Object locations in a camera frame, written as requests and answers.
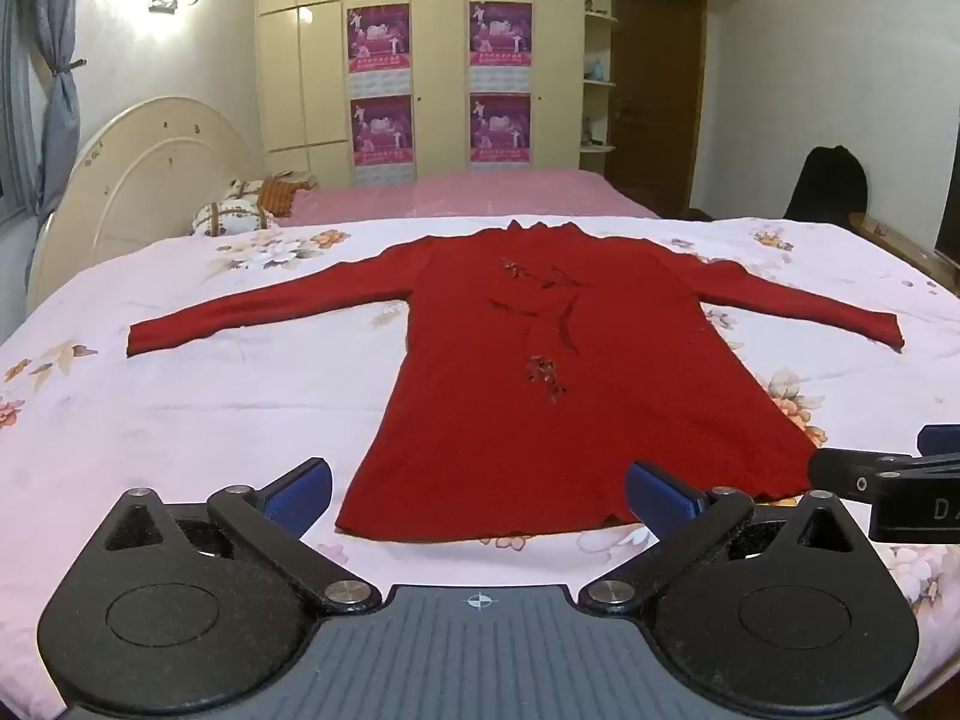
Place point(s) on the floral pillow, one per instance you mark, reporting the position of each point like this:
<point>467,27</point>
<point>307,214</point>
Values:
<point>229,214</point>

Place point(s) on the floral white bed sheet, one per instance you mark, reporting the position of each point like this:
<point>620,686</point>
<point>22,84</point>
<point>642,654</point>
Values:
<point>225,405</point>

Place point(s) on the blue grey curtain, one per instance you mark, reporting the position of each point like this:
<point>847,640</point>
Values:
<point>56,112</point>

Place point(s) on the black television screen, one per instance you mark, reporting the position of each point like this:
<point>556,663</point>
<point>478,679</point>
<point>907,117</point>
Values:
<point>949,187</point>

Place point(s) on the pink bed cover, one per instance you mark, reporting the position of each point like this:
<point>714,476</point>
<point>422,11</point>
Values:
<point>480,195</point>

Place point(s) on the red knit sweater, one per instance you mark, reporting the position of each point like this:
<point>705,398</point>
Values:
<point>525,390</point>

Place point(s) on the dark shelf ornament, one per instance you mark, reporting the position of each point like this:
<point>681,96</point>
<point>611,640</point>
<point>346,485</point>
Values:
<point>592,136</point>

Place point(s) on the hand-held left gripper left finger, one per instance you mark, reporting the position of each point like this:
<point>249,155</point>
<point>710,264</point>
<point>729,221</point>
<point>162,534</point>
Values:
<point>304,499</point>

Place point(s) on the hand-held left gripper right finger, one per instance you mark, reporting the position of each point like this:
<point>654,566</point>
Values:
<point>660,499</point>

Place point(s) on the cream corner shelf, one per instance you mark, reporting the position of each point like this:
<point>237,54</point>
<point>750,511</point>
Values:
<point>598,105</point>

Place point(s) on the cream bed headboard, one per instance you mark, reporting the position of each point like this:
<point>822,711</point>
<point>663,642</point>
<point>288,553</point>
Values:
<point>142,180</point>

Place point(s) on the cream wardrobe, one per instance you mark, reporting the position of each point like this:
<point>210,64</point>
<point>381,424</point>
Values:
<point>442,52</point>

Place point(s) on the black bag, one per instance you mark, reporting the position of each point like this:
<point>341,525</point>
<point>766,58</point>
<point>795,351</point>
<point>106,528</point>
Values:
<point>825,184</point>

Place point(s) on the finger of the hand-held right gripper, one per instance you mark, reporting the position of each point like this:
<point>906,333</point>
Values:
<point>941,439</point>
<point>847,469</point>

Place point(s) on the blue shelf ornament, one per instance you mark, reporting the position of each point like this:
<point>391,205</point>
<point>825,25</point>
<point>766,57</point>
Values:
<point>596,69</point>

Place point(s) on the brown wooden door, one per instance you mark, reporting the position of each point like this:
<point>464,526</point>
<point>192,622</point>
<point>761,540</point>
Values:
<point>660,105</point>

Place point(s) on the orange patterned pillow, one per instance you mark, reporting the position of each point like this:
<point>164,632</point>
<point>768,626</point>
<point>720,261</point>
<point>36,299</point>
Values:
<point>281,195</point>

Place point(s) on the purple wall poster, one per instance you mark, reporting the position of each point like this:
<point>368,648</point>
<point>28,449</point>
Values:
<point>379,30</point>
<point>501,28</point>
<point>381,127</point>
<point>500,126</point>

